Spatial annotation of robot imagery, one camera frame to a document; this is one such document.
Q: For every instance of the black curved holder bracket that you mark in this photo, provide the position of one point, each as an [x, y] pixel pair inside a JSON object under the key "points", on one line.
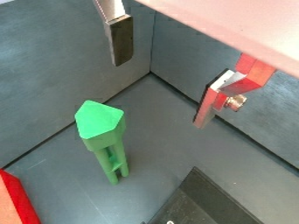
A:
{"points": [[200, 202]]}

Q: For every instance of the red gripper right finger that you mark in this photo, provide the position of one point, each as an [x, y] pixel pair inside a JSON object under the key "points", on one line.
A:
{"points": [[224, 93]]}

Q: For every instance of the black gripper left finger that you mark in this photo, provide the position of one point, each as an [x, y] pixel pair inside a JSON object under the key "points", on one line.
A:
{"points": [[120, 29]]}

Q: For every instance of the red shape sorting board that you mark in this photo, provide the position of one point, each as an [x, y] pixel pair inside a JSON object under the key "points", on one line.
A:
{"points": [[17, 208]]}

